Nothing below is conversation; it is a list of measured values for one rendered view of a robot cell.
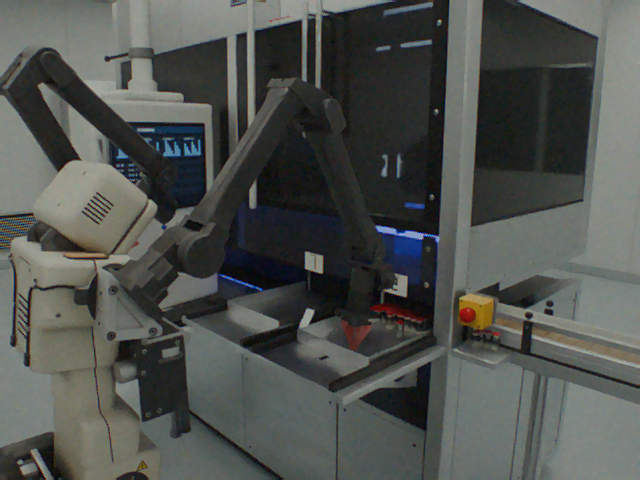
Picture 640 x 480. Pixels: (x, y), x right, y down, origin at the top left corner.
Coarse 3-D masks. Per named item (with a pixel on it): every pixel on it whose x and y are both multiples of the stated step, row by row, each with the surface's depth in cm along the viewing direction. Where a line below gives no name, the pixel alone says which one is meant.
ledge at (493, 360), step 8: (464, 344) 141; (456, 352) 137; (464, 352) 136; (472, 352) 136; (480, 352) 136; (488, 352) 136; (496, 352) 136; (504, 352) 135; (512, 352) 135; (472, 360) 133; (480, 360) 132; (488, 360) 131; (496, 360) 131; (504, 360) 132; (488, 368) 130; (496, 368) 129
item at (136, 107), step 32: (128, 96) 168; (160, 96) 178; (160, 128) 177; (192, 128) 188; (96, 160) 161; (128, 160) 169; (192, 160) 190; (192, 192) 192; (160, 224) 183; (192, 288) 199
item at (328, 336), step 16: (336, 320) 152; (304, 336) 140; (320, 336) 146; (336, 336) 146; (368, 336) 146; (384, 336) 146; (416, 336) 137; (336, 352) 132; (352, 352) 128; (368, 352) 135; (384, 352) 128
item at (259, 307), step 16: (288, 288) 183; (304, 288) 189; (240, 304) 170; (256, 304) 172; (272, 304) 172; (288, 304) 173; (304, 304) 173; (320, 304) 173; (336, 304) 164; (256, 320) 156; (272, 320) 150; (288, 320) 150
